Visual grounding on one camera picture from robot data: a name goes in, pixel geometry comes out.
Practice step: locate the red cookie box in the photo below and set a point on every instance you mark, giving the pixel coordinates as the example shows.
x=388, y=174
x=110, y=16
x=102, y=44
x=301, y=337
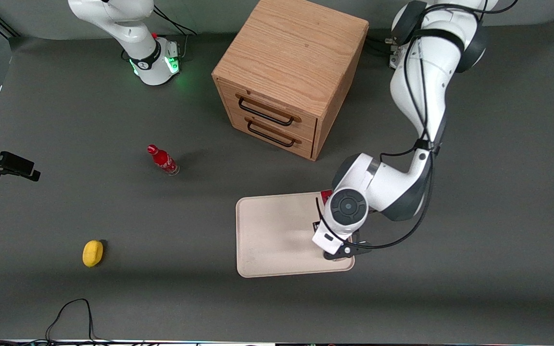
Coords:
x=326, y=196

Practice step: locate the beige plastic tray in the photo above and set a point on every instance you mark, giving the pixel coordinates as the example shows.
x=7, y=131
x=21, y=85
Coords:
x=277, y=235

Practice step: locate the wooden drawer front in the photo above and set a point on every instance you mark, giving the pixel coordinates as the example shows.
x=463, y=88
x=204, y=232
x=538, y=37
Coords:
x=301, y=150
x=306, y=126

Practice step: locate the yellow lemon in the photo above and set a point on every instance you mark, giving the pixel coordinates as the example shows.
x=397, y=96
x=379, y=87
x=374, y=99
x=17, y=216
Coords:
x=92, y=253

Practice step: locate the red cola bottle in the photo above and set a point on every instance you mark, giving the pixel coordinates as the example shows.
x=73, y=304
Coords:
x=163, y=160

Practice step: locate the wooden drawer cabinet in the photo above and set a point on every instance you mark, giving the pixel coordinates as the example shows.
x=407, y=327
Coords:
x=291, y=53

